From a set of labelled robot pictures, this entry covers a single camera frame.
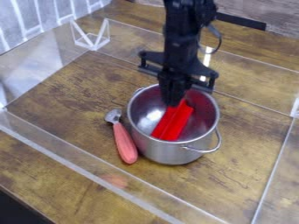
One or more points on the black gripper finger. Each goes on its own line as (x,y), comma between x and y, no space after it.
(180,87)
(166,85)

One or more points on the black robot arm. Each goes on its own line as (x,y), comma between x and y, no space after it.
(186,17)

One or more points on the clear acrylic enclosure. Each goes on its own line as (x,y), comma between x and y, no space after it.
(91,117)

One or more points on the silver metal pot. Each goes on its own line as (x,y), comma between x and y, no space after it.
(200,137)

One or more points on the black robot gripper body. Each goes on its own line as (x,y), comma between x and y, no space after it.
(178,61)

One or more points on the red plastic block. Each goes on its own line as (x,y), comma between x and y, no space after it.
(172,122)

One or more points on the spoon with red handle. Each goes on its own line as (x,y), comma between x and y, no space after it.
(124,142)

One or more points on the black strip on table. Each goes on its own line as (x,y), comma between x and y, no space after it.
(242,21)

